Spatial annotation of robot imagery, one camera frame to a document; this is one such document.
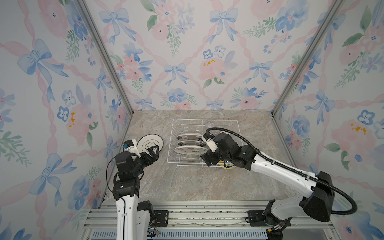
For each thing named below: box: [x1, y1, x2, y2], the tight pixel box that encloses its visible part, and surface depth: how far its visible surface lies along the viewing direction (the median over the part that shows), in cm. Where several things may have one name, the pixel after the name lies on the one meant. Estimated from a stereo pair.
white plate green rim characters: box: [137, 133, 164, 154], surface depth 105 cm
